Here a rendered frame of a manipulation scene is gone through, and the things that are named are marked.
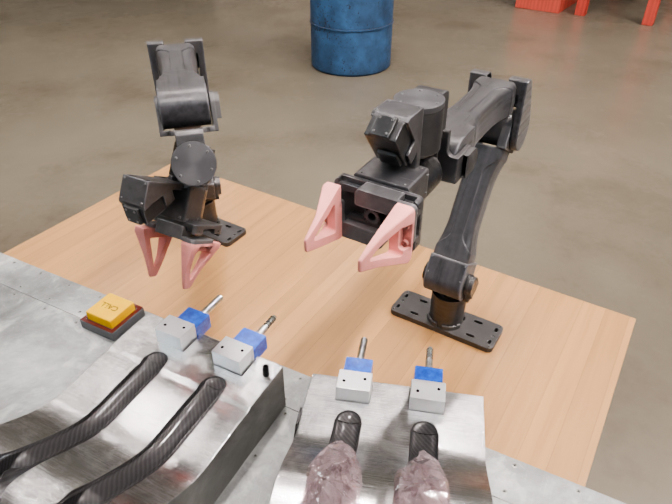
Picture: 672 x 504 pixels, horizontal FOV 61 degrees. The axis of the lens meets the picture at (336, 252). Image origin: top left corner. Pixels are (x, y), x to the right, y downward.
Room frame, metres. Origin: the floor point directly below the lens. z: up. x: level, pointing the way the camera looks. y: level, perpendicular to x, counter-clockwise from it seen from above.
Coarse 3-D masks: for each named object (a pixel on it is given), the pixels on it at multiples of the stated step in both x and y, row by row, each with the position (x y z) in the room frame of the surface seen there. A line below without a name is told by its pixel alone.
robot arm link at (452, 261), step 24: (504, 120) 0.86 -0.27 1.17; (480, 144) 0.85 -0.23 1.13; (504, 144) 0.83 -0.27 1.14; (480, 168) 0.83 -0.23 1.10; (480, 192) 0.81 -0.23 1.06; (456, 216) 0.80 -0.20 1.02; (480, 216) 0.81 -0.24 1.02; (456, 240) 0.78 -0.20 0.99; (432, 264) 0.77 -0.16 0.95; (456, 264) 0.76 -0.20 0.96; (432, 288) 0.76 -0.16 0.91; (456, 288) 0.73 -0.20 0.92
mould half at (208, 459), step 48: (144, 336) 0.66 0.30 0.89; (96, 384) 0.56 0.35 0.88; (192, 384) 0.56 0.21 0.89; (240, 384) 0.56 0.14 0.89; (0, 432) 0.45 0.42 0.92; (48, 432) 0.47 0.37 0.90; (144, 432) 0.48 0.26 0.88; (192, 432) 0.48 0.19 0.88; (240, 432) 0.49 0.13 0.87; (48, 480) 0.38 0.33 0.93; (144, 480) 0.40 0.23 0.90; (192, 480) 0.41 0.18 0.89
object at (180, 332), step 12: (216, 300) 0.74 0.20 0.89; (192, 312) 0.70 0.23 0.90; (204, 312) 0.71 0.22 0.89; (168, 324) 0.66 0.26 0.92; (180, 324) 0.66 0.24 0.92; (192, 324) 0.66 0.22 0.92; (204, 324) 0.68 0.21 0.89; (156, 336) 0.65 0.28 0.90; (168, 336) 0.64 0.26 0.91; (180, 336) 0.63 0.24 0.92; (192, 336) 0.65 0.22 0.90; (180, 348) 0.63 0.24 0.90
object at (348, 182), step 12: (336, 180) 0.56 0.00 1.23; (348, 180) 0.56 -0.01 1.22; (360, 180) 0.55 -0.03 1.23; (348, 192) 0.56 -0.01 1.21; (408, 192) 0.52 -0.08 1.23; (348, 204) 0.56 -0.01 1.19; (420, 204) 0.51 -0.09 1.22; (372, 216) 0.53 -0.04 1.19; (384, 216) 0.53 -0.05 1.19; (420, 216) 0.51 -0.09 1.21; (420, 228) 0.51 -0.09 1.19
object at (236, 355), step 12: (264, 324) 0.68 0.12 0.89; (240, 336) 0.64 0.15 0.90; (252, 336) 0.64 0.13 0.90; (264, 336) 0.64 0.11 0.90; (216, 348) 0.60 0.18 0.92; (228, 348) 0.60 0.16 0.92; (240, 348) 0.60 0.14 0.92; (252, 348) 0.61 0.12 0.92; (264, 348) 0.64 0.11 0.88; (216, 360) 0.60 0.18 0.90; (228, 360) 0.59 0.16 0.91; (240, 360) 0.58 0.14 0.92; (252, 360) 0.60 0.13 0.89; (240, 372) 0.58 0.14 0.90
